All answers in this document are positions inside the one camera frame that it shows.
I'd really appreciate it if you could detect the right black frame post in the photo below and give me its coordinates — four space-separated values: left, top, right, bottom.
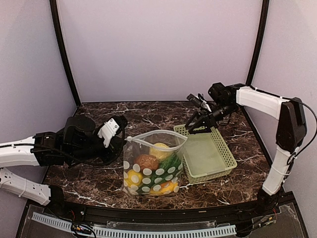
246 0 270 86

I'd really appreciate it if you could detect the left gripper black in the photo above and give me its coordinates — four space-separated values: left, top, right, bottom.
68 127 127 166

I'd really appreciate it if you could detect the black frame post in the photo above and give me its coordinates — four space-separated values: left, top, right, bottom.
246 0 270 86
49 0 81 108

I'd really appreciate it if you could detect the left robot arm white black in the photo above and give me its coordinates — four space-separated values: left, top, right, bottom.
0 128 124 216

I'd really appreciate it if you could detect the green cucumber toy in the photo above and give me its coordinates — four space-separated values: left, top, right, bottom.
138 154 183 193

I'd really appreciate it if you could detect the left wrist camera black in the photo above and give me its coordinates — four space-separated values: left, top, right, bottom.
63 116 96 147

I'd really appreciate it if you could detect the black front rail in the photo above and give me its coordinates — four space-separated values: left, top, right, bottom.
60 193 273 224

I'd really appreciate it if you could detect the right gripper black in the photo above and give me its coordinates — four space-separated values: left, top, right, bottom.
185 101 237 133

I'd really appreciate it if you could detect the cream cauliflower toy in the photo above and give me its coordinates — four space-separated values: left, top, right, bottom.
149 142 172 161

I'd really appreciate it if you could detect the yellow lemon toy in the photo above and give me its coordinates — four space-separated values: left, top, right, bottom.
126 170 143 187

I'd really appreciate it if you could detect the brown bun toy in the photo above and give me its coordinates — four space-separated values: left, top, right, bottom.
134 154 159 170

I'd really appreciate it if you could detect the white slotted cable duct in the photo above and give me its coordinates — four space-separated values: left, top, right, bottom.
31 212 237 238

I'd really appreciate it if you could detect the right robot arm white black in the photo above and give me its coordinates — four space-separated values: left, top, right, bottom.
185 83 307 196

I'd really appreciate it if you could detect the left black frame post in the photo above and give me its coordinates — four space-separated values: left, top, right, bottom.
49 0 81 108

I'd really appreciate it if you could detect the clear polka dot zip bag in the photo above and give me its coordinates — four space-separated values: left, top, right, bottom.
122 130 188 196

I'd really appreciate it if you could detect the green plastic basket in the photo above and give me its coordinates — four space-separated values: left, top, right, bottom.
173 124 237 184

